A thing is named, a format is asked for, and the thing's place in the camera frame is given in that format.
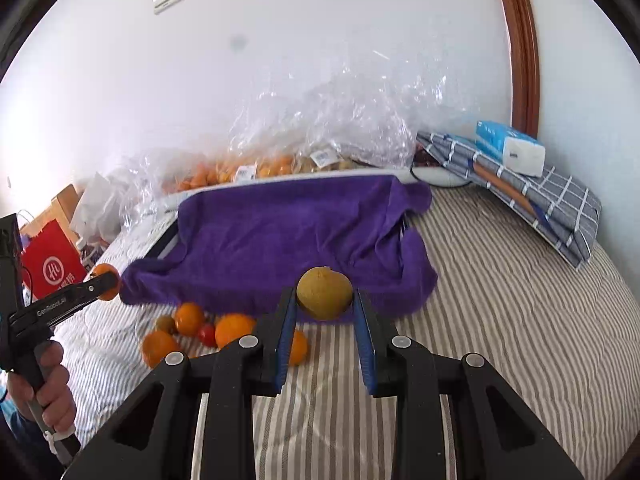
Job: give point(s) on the clear plastic bags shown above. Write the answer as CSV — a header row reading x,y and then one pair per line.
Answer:
x,y
367,108

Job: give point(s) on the white tray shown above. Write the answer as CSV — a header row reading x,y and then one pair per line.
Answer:
x,y
435,177

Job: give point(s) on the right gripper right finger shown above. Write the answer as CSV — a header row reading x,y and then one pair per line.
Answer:
x,y
496,434

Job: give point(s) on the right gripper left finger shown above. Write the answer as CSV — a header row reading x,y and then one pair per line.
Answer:
x,y
192,418

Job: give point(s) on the striped bed quilt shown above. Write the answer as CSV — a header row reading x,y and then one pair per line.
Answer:
x,y
566,339

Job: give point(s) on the white plastic bag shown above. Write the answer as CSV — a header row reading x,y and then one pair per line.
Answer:
x,y
97,214

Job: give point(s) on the purple towel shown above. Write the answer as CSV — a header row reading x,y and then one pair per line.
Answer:
x,y
239,247

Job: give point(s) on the small green-brown fruit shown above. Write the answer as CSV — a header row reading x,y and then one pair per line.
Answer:
x,y
166,323

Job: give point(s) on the person's left hand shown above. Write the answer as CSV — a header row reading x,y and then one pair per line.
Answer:
x,y
59,408

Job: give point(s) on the red cherry tomato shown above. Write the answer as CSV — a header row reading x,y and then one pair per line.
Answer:
x,y
207,335

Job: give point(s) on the red paper bag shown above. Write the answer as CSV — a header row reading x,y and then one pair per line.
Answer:
x,y
51,262

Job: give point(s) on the brownish yellow round fruit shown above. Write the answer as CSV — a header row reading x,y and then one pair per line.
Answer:
x,y
324,293

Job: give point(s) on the blue tissue pack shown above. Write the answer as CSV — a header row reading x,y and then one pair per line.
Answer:
x,y
515,150

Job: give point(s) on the folded grey checked cloth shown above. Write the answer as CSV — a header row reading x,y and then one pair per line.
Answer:
x,y
561,209

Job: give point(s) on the brown wooden door frame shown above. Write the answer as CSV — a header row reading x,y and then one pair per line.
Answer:
x,y
525,71

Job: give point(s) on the bagged oranges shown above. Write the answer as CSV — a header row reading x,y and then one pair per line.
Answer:
x,y
228,170

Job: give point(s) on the orange at bed front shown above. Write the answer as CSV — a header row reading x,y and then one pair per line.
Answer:
x,y
156,346

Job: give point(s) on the large orange on bed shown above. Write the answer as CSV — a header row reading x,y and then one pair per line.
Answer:
x,y
231,327

